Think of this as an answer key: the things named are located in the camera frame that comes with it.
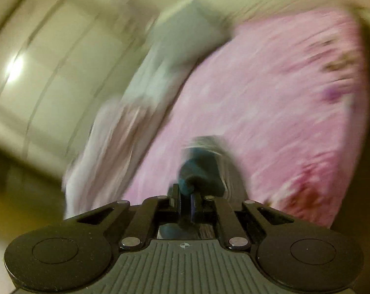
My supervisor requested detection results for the pale pink folded duvet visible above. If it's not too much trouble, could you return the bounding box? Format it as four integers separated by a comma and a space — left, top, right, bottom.
62, 96, 165, 221

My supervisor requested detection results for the dark teal striped garment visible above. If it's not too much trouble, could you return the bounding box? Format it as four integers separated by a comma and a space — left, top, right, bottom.
176, 135, 245, 198

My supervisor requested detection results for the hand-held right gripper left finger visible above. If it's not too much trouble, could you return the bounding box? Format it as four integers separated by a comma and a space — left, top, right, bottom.
64, 184, 182, 250

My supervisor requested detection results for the white wardrobe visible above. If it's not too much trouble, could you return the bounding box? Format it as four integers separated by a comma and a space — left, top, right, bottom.
0, 0, 161, 180

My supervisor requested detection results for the pink floral bed blanket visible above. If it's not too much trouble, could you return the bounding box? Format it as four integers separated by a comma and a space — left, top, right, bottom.
120, 9, 370, 230

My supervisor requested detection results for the white textured pillow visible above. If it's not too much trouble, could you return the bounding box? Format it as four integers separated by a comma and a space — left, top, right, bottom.
197, 0, 357, 34

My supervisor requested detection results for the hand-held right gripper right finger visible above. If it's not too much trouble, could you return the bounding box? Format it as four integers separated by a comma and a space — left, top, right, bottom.
190, 192, 296, 251

